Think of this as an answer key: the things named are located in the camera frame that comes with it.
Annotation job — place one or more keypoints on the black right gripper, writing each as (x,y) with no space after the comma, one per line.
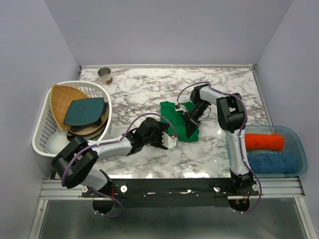
(191,124)

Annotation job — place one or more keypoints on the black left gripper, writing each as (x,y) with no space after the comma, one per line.
(162,127)

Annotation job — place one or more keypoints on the green t shirt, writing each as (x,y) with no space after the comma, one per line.
(167,110)

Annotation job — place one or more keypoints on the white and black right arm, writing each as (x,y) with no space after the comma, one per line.
(232,118)

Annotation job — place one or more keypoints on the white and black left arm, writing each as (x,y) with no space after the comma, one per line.
(74,163)

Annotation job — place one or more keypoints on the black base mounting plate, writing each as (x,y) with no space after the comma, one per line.
(170,193)

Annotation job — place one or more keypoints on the white table edge trim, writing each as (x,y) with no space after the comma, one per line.
(162,66)

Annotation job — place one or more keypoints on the dark stacked bowls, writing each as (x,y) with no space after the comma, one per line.
(89,131)

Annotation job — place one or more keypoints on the rolled orange t shirt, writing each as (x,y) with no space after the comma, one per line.
(272,142)

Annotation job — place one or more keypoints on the dark teal plate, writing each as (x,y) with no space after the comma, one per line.
(85,112)

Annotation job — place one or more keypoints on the metal cup with cork base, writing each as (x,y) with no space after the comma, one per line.
(105,75)

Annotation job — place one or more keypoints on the clear blue plastic bin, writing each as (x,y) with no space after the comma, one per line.
(292,145)

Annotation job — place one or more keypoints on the rolled blue t shirt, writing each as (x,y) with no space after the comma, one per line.
(273,163)

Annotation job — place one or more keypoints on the white bowl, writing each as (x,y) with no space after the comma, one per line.
(57,142)

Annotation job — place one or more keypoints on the woven wicker tray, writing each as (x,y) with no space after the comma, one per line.
(61,97)

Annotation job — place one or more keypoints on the white plastic laundry basket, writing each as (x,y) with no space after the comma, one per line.
(46,125)

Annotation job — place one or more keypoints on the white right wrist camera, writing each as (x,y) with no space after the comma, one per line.
(180,108)

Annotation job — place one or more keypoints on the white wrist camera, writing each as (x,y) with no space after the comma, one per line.
(180,108)
(168,141)

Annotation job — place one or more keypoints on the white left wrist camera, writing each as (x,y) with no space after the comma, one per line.
(168,141)

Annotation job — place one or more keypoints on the aluminium rail frame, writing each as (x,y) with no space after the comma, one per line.
(271,188)

